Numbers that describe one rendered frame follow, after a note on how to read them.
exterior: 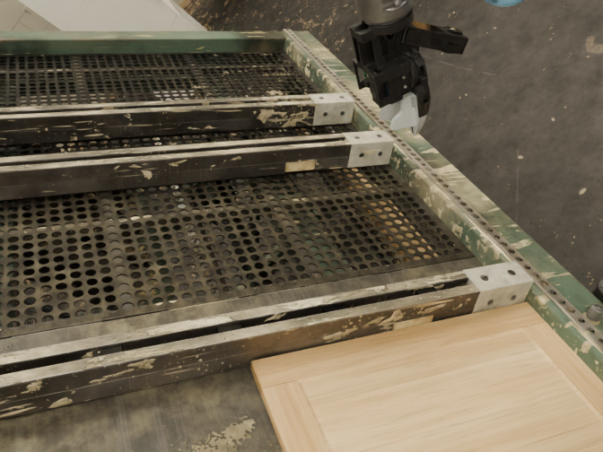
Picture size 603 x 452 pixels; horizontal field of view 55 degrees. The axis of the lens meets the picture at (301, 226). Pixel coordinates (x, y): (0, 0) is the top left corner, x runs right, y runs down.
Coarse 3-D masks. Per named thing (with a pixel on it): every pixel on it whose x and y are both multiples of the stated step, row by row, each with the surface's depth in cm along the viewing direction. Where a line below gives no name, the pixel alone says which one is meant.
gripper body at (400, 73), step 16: (352, 32) 81; (368, 32) 79; (384, 32) 78; (400, 32) 81; (368, 48) 82; (384, 48) 82; (400, 48) 82; (416, 48) 83; (368, 64) 83; (384, 64) 82; (400, 64) 82; (416, 64) 82; (368, 80) 87; (384, 80) 82; (400, 80) 84; (416, 80) 84; (384, 96) 85; (400, 96) 85
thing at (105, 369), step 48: (384, 288) 104; (432, 288) 106; (480, 288) 107; (528, 288) 112; (144, 336) 88; (192, 336) 91; (240, 336) 90; (288, 336) 94; (336, 336) 99; (0, 384) 78; (48, 384) 81; (96, 384) 84; (144, 384) 88
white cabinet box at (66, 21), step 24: (24, 0) 370; (48, 0) 375; (72, 0) 380; (96, 0) 386; (120, 0) 392; (144, 0) 397; (168, 0) 450; (72, 24) 389; (96, 24) 394; (120, 24) 400; (144, 24) 407; (168, 24) 413; (192, 24) 477; (168, 96) 443
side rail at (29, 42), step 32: (0, 32) 183; (32, 32) 186; (64, 32) 190; (96, 32) 193; (128, 32) 197; (160, 32) 201; (192, 32) 205; (224, 32) 209; (256, 32) 213; (32, 64) 186; (224, 64) 210
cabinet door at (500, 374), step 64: (448, 320) 107; (512, 320) 109; (320, 384) 92; (384, 384) 93; (448, 384) 95; (512, 384) 97; (576, 384) 98; (320, 448) 82; (384, 448) 84; (448, 448) 85; (512, 448) 87; (576, 448) 88
